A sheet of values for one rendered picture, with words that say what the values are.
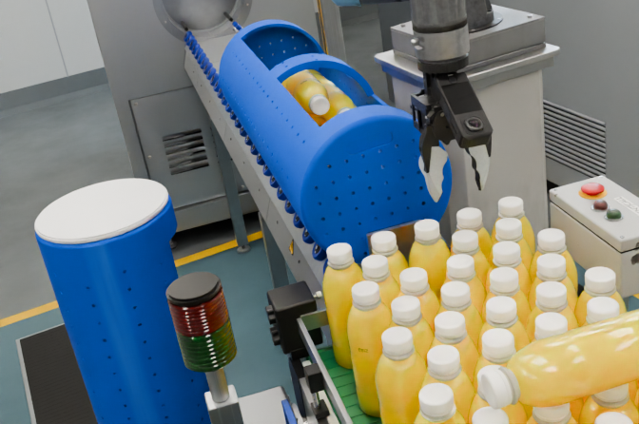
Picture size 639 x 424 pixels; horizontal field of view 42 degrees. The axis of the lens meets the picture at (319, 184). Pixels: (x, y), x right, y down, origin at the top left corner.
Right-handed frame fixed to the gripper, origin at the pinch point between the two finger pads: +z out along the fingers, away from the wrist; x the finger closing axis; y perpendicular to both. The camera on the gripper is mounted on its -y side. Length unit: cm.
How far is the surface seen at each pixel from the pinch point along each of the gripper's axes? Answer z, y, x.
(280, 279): 78, 122, 12
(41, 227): 15, 60, 66
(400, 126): -2.2, 24.3, -0.2
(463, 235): 7.9, 0.7, -0.2
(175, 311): -5.7, -21.2, 43.8
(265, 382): 118, 127, 23
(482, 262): 11.9, -1.9, -1.8
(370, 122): -4.3, 24.3, 5.0
